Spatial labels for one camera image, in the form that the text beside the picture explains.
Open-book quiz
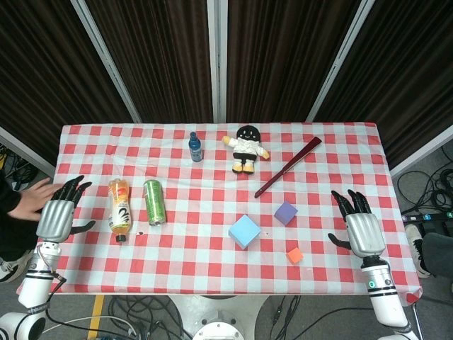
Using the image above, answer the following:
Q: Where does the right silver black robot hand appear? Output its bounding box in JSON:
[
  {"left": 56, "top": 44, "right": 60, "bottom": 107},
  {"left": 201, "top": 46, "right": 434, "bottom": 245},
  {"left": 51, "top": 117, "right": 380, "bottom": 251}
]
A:
[{"left": 327, "top": 189, "right": 386, "bottom": 258}]

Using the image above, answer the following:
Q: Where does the bystander bare hand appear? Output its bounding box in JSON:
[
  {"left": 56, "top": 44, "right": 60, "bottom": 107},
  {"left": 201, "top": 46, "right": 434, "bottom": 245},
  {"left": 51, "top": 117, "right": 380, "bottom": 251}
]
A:
[{"left": 8, "top": 177, "right": 64, "bottom": 222}]

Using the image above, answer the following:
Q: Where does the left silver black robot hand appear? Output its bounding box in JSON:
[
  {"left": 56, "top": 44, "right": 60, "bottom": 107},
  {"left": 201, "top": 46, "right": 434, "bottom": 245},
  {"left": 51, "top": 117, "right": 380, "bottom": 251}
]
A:
[{"left": 35, "top": 174, "right": 97, "bottom": 244}]

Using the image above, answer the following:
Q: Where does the small orange cube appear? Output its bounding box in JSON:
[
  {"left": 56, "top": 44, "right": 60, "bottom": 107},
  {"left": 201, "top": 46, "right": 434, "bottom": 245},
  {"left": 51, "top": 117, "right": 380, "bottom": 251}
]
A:
[{"left": 285, "top": 247, "right": 304, "bottom": 266}]

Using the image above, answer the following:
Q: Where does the medium purple cube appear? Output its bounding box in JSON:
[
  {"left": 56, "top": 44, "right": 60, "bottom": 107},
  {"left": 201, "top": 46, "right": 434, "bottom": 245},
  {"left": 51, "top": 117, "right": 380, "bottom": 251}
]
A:
[{"left": 274, "top": 201, "right": 299, "bottom": 227}]

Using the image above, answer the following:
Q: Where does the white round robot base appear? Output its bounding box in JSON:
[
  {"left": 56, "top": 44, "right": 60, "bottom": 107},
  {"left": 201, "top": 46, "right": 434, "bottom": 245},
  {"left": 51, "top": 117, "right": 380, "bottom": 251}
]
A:
[{"left": 169, "top": 293, "right": 270, "bottom": 340}]

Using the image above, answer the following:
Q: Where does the black clothed bystander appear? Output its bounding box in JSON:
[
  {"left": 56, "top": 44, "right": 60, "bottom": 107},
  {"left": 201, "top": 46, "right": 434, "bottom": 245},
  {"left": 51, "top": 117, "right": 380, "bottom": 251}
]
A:
[{"left": 0, "top": 173, "right": 38, "bottom": 265}]

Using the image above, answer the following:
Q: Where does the orange drink plastic bottle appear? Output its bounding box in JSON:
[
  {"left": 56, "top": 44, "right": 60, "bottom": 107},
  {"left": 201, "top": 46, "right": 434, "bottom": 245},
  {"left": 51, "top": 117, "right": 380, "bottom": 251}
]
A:
[{"left": 107, "top": 178, "right": 134, "bottom": 244}]

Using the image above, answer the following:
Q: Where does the black power strip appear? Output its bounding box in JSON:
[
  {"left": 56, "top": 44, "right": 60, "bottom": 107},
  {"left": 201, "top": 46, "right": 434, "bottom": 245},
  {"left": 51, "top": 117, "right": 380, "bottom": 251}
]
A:
[{"left": 401, "top": 210, "right": 453, "bottom": 224}]

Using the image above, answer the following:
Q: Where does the dark trousered leg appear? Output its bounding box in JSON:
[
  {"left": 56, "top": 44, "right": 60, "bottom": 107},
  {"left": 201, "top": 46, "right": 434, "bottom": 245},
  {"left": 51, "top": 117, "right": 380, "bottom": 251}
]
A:
[{"left": 423, "top": 232, "right": 453, "bottom": 279}]

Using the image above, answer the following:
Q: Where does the green drink can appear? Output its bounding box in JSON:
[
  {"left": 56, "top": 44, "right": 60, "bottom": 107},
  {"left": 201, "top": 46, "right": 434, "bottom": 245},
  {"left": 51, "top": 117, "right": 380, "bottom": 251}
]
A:
[{"left": 142, "top": 179, "right": 167, "bottom": 227}]

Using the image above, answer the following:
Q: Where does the dark red folded fan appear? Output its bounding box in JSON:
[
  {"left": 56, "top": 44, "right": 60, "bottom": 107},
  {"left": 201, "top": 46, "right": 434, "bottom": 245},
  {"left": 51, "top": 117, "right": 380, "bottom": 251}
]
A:
[{"left": 253, "top": 136, "right": 323, "bottom": 199}]

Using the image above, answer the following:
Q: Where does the large light blue cube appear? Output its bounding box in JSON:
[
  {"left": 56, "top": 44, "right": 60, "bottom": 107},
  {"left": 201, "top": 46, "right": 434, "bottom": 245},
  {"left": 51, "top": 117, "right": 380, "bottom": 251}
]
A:
[{"left": 228, "top": 214, "right": 262, "bottom": 251}]

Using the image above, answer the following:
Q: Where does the dark brown curtain panel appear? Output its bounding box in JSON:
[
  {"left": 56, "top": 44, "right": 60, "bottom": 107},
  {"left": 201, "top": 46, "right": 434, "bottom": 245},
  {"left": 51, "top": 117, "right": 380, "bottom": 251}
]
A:
[
  {"left": 86, "top": 0, "right": 215, "bottom": 124},
  {"left": 314, "top": 0, "right": 453, "bottom": 164},
  {"left": 0, "top": 0, "right": 134, "bottom": 166},
  {"left": 226, "top": 0, "right": 362, "bottom": 123}
]

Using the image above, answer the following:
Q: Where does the black haired plush doll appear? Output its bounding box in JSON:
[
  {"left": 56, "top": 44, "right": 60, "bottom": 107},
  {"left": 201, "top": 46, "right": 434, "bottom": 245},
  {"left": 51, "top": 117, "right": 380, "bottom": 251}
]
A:
[{"left": 222, "top": 125, "right": 271, "bottom": 175}]

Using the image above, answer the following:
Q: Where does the red white checkered tablecloth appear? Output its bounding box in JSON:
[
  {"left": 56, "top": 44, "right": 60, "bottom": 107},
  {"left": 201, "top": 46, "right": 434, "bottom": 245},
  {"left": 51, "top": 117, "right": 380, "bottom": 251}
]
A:
[{"left": 44, "top": 122, "right": 424, "bottom": 305}]

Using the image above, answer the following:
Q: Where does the blue spray bottle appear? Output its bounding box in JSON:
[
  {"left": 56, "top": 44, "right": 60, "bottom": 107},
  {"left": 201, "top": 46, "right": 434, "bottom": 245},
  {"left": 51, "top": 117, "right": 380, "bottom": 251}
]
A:
[{"left": 188, "top": 131, "right": 205, "bottom": 164}]

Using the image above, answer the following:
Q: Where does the black floor cable bundle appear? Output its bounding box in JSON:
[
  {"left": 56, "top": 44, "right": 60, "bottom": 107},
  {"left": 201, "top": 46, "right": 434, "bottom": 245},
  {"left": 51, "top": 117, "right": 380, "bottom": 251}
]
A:
[
  {"left": 0, "top": 143, "right": 40, "bottom": 192},
  {"left": 49, "top": 295, "right": 194, "bottom": 340},
  {"left": 396, "top": 144, "right": 453, "bottom": 213},
  {"left": 256, "top": 295, "right": 302, "bottom": 340}
]

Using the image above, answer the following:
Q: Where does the white aluminium partition post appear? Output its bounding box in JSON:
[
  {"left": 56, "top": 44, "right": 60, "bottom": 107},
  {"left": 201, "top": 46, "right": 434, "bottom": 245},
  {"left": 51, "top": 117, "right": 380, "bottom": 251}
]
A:
[
  {"left": 306, "top": 0, "right": 376, "bottom": 123},
  {"left": 207, "top": 0, "right": 229, "bottom": 124},
  {"left": 389, "top": 123, "right": 453, "bottom": 178},
  {"left": 70, "top": 0, "right": 142, "bottom": 124},
  {"left": 0, "top": 125, "right": 56, "bottom": 178}
]

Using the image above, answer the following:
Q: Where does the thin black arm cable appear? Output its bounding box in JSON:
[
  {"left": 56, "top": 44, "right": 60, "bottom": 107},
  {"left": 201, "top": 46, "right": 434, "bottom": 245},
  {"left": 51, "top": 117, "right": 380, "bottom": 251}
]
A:
[{"left": 44, "top": 268, "right": 68, "bottom": 319}]

